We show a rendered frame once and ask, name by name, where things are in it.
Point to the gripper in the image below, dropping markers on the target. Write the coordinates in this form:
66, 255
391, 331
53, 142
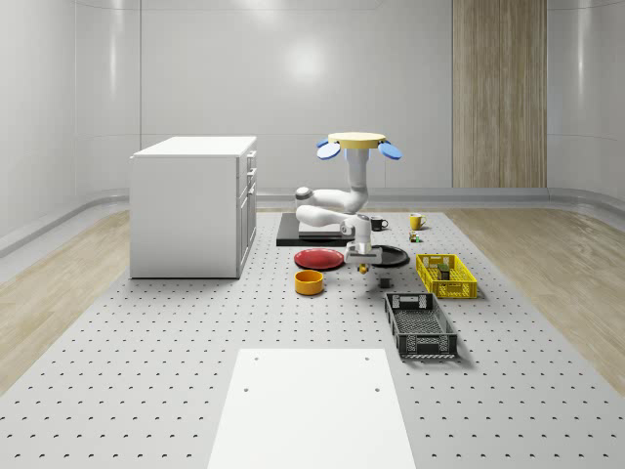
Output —
363, 254

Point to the banana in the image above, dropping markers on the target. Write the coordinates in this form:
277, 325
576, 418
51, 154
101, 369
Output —
364, 271

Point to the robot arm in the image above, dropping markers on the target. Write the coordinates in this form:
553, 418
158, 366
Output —
359, 176

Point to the black plate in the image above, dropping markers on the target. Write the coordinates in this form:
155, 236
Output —
394, 256

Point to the black mug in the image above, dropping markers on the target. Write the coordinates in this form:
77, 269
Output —
377, 224

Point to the grey cube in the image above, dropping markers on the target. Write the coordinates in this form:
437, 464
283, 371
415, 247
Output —
386, 282

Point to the red plate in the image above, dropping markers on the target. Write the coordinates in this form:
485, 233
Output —
318, 259

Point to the puzzle cube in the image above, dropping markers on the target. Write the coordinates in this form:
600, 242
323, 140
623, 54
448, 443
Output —
415, 238

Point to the yellow mug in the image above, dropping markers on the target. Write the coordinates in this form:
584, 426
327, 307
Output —
416, 222

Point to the yellow bowl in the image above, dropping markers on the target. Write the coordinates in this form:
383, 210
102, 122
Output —
308, 283

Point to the black stove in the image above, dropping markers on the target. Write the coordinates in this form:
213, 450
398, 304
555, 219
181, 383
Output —
288, 232

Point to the flat-sided can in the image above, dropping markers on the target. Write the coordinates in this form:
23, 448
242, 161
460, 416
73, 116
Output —
443, 271

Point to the dark grey basket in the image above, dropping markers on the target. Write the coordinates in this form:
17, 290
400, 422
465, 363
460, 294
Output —
420, 327

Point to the yellow basket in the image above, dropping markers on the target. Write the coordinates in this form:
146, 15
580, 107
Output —
459, 288

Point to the white board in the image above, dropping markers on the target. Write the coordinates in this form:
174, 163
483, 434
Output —
312, 415

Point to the white cabinet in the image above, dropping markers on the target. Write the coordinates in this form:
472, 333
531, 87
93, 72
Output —
185, 215

